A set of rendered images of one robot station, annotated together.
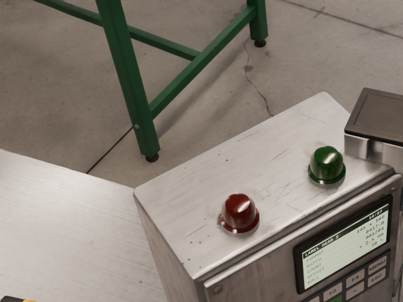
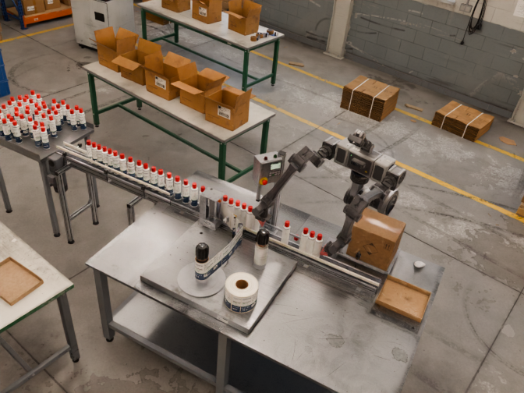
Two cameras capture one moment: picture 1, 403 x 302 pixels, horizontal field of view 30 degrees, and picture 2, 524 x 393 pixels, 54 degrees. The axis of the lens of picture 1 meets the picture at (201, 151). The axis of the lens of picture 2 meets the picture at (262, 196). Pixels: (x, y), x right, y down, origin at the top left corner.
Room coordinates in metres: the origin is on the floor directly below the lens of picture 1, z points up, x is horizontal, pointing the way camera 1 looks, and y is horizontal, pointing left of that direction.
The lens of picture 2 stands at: (-2.49, 0.46, 3.32)
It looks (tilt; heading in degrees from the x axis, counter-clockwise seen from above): 37 degrees down; 350
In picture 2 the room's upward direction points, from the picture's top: 6 degrees clockwise
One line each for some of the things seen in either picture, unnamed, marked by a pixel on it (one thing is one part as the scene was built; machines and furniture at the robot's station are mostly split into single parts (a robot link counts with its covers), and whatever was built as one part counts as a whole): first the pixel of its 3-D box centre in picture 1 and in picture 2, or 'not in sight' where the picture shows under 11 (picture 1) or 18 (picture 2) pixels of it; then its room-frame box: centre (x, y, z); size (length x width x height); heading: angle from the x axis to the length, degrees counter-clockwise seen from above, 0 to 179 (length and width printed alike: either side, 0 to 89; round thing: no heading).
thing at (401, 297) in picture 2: not in sight; (403, 297); (-0.35, -0.91, 0.85); 0.30 x 0.26 x 0.04; 56
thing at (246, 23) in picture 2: not in sight; (242, 17); (4.61, -0.21, 0.97); 0.43 x 0.42 x 0.37; 132
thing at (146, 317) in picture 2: not in sight; (266, 306); (-0.02, -0.08, 0.40); 2.04 x 1.25 x 0.81; 56
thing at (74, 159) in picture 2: not in sight; (118, 210); (1.00, 1.08, 0.47); 1.17 x 0.38 x 0.94; 56
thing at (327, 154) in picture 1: (326, 163); not in sight; (0.33, -0.08, 1.49); 0.03 x 0.03 x 0.02
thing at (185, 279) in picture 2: not in sight; (201, 278); (-0.19, 0.40, 0.89); 0.31 x 0.31 x 0.01
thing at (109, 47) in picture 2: not in sight; (115, 49); (3.29, 1.34, 0.97); 0.45 x 0.40 x 0.37; 137
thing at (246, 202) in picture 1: (238, 211); not in sight; (0.30, -0.02, 1.49); 0.03 x 0.03 x 0.02
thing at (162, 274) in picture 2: not in sight; (221, 270); (-0.09, 0.27, 0.86); 0.80 x 0.67 x 0.05; 56
